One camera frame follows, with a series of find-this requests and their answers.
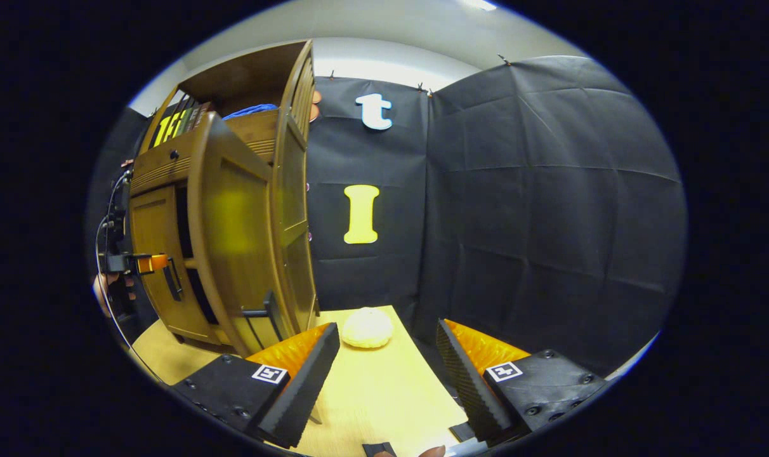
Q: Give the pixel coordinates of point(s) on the pale round bun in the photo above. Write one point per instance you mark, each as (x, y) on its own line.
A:
(367, 328)

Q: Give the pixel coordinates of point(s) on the black binder clip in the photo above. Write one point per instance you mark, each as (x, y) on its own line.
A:
(424, 89)
(504, 59)

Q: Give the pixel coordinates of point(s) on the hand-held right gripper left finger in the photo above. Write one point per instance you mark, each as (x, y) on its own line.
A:
(308, 381)

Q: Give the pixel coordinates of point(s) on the wooden double-door shoe cabinet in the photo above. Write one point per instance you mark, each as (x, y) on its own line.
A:
(295, 203)

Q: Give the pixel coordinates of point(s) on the dark olive book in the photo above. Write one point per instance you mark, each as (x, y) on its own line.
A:
(190, 119)

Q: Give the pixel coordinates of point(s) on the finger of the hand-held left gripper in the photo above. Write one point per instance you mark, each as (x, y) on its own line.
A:
(155, 263)

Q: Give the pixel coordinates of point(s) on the wooden shoe cabinet door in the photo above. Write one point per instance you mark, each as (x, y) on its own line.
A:
(232, 241)
(153, 235)

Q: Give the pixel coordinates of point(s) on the blue folded towel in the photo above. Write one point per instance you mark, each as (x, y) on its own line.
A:
(251, 111)

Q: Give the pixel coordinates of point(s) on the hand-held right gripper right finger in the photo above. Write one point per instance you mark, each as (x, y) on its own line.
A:
(464, 381)

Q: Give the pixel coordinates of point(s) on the ribbed wooden cabinet drawer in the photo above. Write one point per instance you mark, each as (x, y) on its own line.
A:
(162, 168)

